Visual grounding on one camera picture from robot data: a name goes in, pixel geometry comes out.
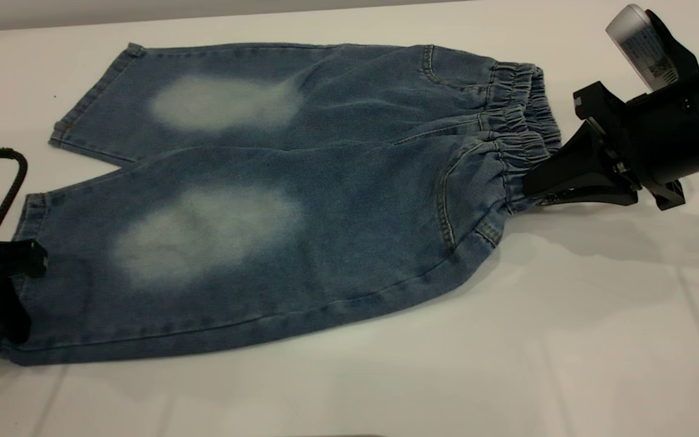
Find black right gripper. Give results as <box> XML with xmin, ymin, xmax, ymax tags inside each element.
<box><xmin>522</xmin><ymin>70</ymin><xmax>699</xmax><ymax>211</ymax></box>

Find blue denim kids pants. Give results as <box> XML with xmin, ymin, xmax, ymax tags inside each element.
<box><xmin>0</xmin><ymin>42</ymin><xmax>562</xmax><ymax>367</ymax></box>

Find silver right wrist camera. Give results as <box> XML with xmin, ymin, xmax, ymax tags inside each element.
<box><xmin>606</xmin><ymin>4</ymin><xmax>699</xmax><ymax>92</ymax></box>

